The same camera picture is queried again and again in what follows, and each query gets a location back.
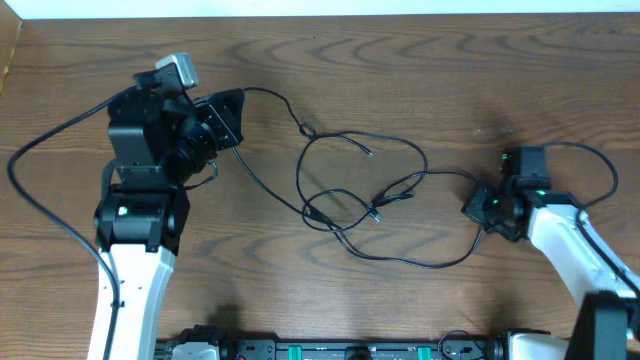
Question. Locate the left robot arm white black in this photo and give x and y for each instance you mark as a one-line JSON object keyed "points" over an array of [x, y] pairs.
{"points": [[160, 141]]}

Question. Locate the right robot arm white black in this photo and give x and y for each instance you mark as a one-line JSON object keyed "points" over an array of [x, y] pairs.
{"points": [[604, 288]]}

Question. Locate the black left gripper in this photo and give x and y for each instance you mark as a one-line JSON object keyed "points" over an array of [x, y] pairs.
{"points": [[220, 122]]}

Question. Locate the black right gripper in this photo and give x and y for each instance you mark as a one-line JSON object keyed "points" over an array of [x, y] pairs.
{"points": [[480, 208]]}

